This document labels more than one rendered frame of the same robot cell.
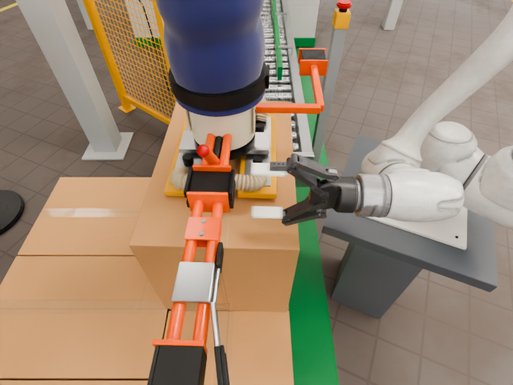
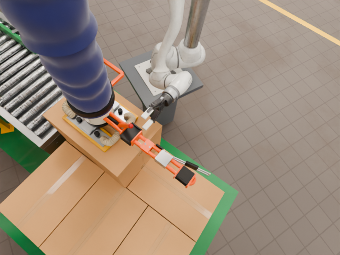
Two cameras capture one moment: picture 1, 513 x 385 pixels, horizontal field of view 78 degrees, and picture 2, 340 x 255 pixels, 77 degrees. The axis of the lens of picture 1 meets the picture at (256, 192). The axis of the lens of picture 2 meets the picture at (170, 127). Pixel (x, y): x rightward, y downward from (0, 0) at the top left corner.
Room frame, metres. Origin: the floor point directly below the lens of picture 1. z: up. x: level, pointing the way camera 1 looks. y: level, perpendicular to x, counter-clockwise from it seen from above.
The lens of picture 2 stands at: (0.10, 0.38, 2.13)
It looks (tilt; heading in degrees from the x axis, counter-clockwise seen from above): 65 degrees down; 295
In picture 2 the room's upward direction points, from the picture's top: 11 degrees clockwise
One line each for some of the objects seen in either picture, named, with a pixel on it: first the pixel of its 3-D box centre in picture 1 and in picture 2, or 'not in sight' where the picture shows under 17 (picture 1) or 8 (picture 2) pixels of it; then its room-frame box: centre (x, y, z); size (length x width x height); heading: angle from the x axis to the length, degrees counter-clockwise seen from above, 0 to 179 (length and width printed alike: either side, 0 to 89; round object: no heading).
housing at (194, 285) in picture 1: (195, 286); (163, 159); (0.23, 0.10, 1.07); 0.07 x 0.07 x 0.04; 88
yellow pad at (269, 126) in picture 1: (258, 147); (112, 105); (0.69, -0.01, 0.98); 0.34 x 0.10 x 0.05; 178
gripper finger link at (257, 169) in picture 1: (269, 169); (147, 113); (0.43, -0.02, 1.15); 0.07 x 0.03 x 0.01; 88
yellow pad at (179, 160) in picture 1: (192, 146); (88, 127); (0.69, 0.18, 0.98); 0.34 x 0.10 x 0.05; 178
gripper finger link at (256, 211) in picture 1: (266, 212); (147, 124); (0.43, -0.02, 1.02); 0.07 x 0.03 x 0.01; 88
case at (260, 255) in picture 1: (230, 201); (109, 133); (0.68, 0.09, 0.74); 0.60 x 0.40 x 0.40; 178
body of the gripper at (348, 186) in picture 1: (332, 194); (162, 102); (0.42, -0.16, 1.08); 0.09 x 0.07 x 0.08; 88
